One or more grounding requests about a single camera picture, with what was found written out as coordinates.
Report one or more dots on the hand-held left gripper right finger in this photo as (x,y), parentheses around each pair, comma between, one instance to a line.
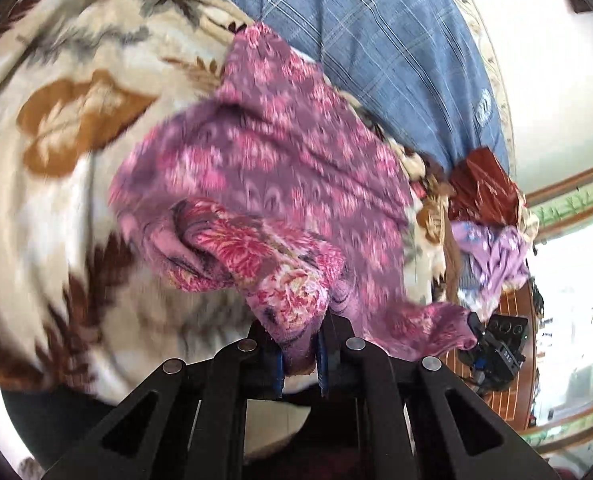
(336,360)

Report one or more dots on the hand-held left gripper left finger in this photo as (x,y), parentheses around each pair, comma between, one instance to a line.
(256,385)

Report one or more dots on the pink floral garment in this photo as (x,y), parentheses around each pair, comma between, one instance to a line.
(286,200)

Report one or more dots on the lilac floral cloth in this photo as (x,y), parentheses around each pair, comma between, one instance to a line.
(491,255)

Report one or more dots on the red-brown plastic bag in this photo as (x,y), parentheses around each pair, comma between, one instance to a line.
(483,190)

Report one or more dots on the cream leaf print blanket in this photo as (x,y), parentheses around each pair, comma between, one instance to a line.
(76,170)

